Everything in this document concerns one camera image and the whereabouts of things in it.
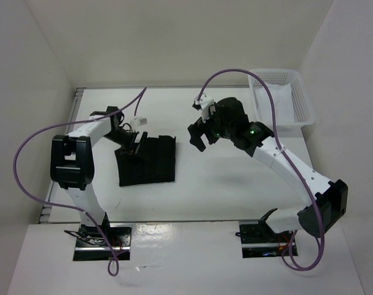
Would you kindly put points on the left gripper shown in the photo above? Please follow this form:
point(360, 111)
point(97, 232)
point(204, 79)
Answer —
point(135, 148)

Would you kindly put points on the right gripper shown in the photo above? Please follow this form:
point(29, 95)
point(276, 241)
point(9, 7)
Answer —
point(202, 127)

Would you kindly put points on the black pleated skirt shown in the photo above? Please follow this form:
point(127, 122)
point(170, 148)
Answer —
point(158, 168)

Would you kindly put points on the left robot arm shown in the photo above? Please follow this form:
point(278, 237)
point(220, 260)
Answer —
point(72, 165)

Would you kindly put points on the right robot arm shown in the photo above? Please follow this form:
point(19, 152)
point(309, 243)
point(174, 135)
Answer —
point(322, 201)

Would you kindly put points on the white folded cloth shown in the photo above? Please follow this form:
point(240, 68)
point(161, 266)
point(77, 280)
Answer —
point(282, 98)

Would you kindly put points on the white plastic lattice basket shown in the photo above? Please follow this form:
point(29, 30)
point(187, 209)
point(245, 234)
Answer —
point(303, 109)

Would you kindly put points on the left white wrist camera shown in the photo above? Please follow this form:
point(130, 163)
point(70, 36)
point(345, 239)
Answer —
point(137, 122)

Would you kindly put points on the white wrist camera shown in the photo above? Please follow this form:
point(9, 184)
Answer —
point(137, 122)
point(206, 105)

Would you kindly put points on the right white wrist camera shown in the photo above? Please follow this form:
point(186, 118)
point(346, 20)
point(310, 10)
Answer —
point(206, 105)

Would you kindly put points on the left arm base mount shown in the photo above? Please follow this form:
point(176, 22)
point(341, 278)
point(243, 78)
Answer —
point(91, 246)

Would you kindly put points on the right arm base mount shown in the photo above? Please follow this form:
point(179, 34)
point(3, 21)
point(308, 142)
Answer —
point(259, 242)

